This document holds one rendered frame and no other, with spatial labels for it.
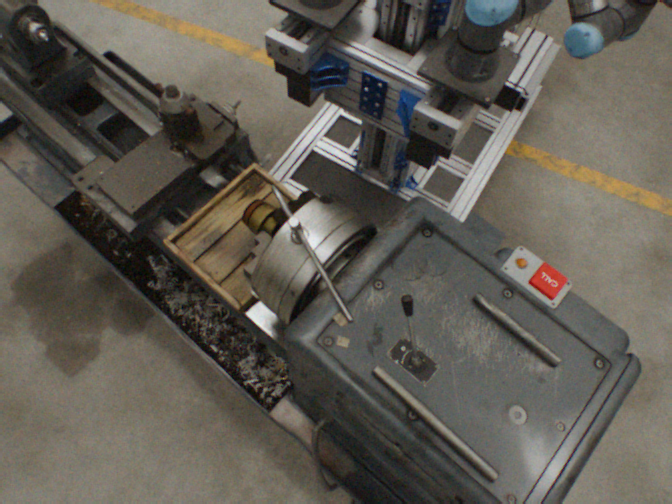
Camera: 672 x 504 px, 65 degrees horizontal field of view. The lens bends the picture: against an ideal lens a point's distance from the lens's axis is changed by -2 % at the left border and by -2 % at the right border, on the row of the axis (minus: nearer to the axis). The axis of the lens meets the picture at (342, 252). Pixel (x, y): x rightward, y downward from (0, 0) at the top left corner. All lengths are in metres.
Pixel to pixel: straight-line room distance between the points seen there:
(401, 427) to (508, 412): 0.20
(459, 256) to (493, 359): 0.22
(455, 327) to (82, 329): 1.83
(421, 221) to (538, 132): 2.02
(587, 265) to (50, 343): 2.44
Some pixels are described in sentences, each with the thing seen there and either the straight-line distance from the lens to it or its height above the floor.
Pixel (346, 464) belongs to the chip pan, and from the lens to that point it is 1.72.
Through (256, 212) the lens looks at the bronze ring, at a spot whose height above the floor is 1.12.
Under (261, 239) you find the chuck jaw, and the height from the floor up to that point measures 1.10.
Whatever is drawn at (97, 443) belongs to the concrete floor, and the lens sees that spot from 2.42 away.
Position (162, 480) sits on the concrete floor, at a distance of 2.33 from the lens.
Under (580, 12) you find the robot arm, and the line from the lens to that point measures 1.29.
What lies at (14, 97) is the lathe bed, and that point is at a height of 0.87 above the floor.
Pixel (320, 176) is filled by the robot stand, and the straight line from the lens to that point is 2.45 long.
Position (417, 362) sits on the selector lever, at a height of 1.27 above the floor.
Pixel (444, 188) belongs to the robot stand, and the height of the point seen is 0.21.
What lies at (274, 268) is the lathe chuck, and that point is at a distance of 1.16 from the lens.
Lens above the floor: 2.25
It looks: 64 degrees down
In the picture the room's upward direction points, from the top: 7 degrees clockwise
